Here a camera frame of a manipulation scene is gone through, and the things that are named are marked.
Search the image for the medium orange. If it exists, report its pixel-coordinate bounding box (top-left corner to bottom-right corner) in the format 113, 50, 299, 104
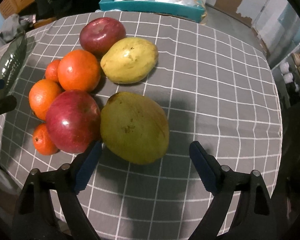
29, 79, 62, 121

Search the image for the small tangerine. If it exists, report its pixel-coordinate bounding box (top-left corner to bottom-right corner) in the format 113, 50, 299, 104
45, 59, 61, 83
32, 123, 59, 155

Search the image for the large red apple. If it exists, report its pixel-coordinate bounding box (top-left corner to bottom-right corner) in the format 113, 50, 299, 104
46, 90, 101, 154

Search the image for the large orange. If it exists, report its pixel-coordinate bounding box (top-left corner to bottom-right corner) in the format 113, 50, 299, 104
58, 49, 101, 93

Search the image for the dark red apple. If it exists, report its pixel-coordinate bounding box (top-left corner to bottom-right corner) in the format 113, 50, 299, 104
79, 17, 126, 59

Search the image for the large green mango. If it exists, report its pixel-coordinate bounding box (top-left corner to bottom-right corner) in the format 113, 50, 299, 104
100, 92, 170, 165

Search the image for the dark green glass plate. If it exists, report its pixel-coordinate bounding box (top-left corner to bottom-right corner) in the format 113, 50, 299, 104
0, 32, 27, 99

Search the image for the grey clothes pile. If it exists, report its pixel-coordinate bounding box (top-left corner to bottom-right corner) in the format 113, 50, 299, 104
0, 14, 36, 44

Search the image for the shoe rack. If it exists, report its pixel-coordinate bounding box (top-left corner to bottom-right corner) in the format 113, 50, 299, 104
271, 43, 300, 109

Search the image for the teal cardboard box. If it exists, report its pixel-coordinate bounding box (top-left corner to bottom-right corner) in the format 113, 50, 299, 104
99, 0, 207, 23

